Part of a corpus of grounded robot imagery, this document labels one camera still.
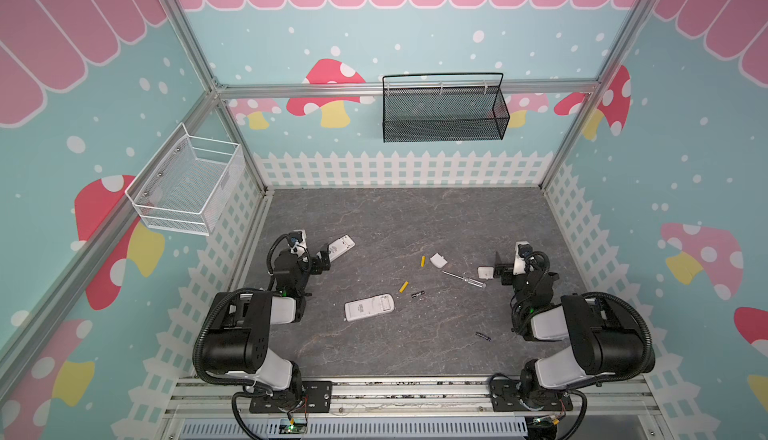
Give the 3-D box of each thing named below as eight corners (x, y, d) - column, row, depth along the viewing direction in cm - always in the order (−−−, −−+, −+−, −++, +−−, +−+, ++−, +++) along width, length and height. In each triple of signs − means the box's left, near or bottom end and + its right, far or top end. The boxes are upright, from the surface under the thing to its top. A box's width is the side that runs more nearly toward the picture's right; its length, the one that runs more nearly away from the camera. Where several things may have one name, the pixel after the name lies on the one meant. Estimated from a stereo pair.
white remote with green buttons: (346, 322, 89) (345, 319, 87) (343, 305, 92) (342, 303, 90) (396, 310, 91) (396, 307, 89) (392, 294, 94) (392, 291, 93)
